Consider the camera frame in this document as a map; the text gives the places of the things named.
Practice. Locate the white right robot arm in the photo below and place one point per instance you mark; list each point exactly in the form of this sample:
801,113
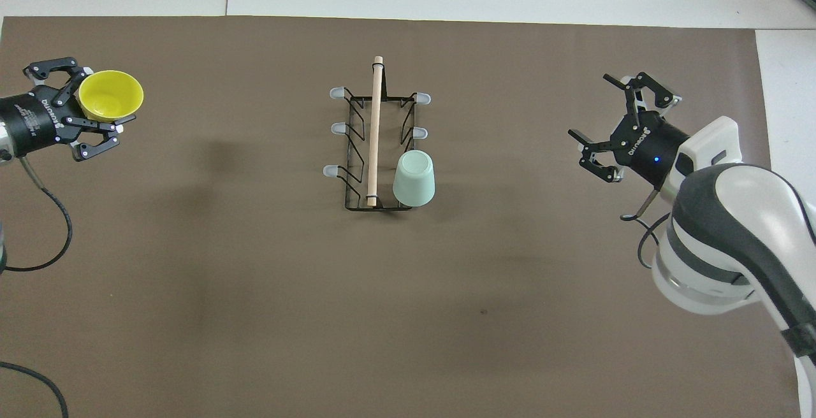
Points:
733,227

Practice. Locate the pale green plastic cup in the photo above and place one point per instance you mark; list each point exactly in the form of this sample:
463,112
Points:
415,182

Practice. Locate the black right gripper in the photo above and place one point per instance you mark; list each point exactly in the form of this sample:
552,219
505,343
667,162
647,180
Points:
647,147

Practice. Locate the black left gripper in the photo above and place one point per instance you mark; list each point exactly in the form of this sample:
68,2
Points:
35,122

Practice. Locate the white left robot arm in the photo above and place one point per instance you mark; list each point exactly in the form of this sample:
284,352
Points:
3,147

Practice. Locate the brown table mat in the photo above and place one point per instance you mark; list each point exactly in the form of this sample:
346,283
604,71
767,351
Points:
255,278

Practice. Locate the yellow plastic cup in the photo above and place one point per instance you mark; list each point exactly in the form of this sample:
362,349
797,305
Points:
111,96

